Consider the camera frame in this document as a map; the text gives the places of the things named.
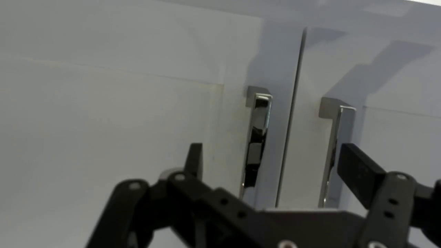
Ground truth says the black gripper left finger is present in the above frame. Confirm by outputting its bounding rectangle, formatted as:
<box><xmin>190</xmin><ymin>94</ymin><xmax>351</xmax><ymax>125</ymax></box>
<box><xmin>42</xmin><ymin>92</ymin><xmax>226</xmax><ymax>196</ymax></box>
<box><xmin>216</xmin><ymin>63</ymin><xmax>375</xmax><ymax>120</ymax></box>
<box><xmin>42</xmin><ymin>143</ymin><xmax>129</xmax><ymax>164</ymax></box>
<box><xmin>184</xmin><ymin>143</ymin><xmax>202</xmax><ymax>179</ymax></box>

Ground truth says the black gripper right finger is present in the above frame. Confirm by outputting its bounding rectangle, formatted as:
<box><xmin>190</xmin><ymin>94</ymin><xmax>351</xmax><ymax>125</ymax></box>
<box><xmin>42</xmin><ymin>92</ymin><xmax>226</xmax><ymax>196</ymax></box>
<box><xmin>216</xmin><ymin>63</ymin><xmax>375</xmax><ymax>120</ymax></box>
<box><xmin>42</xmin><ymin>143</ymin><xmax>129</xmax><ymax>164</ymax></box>
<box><xmin>337</xmin><ymin>143</ymin><xmax>386</xmax><ymax>208</ymax></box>

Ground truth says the cabinet door handle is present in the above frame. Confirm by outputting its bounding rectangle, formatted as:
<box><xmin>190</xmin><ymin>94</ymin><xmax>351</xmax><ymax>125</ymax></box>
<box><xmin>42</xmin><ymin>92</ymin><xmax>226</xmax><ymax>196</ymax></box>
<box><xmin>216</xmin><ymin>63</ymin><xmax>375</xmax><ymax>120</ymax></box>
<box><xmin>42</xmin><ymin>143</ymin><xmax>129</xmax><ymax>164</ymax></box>
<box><xmin>240</xmin><ymin>85</ymin><xmax>273</xmax><ymax>197</ymax></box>
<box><xmin>318</xmin><ymin>96</ymin><xmax>357</xmax><ymax>208</ymax></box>

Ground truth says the left cabinet door handle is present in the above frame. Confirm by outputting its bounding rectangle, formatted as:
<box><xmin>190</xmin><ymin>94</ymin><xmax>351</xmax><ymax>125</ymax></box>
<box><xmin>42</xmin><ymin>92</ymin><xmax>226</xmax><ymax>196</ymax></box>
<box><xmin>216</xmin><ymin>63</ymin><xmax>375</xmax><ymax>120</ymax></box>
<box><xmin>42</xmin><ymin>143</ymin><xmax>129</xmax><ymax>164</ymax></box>
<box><xmin>240</xmin><ymin>85</ymin><xmax>273</xmax><ymax>197</ymax></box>

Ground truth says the right cabinet door handle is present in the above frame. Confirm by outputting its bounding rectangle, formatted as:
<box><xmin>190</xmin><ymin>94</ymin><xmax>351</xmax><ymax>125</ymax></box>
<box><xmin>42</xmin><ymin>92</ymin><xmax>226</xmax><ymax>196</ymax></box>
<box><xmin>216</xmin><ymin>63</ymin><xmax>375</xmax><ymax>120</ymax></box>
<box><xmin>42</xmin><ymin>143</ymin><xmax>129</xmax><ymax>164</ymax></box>
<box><xmin>318</xmin><ymin>96</ymin><xmax>357</xmax><ymax>208</ymax></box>

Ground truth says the white cabinet door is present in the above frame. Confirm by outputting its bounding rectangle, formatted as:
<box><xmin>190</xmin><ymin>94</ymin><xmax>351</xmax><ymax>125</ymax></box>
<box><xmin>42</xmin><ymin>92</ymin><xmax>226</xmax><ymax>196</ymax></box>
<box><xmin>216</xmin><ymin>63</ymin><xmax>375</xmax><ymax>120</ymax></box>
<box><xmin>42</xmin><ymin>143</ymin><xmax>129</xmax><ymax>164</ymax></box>
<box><xmin>274</xmin><ymin>25</ymin><xmax>441</xmax><ymax>248</ymax></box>
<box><xmin>0</xmin><ymin>0</ymin><xmax>302</xmax><ymax>248</ymax></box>

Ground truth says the white right cabinet door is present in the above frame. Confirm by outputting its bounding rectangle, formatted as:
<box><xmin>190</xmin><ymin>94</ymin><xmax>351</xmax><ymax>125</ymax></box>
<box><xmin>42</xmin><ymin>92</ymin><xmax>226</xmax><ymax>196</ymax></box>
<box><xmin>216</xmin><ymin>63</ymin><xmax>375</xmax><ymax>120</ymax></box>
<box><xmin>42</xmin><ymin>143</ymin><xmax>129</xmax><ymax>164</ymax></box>
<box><xmin>274</xmin><ymin>25</ymin><xmax>441</xmax><ymax>248</ymax></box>

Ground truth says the white left cabinet door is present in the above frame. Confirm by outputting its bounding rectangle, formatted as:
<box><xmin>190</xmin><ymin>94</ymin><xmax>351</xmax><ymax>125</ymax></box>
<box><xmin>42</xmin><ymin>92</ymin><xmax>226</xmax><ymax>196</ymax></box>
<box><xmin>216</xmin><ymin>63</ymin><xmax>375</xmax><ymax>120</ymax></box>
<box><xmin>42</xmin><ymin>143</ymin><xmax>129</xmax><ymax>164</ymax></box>
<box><xmin>0</xmin><ymin>0</ymin><xmax>302</xmax><ymax>248</ymax></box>

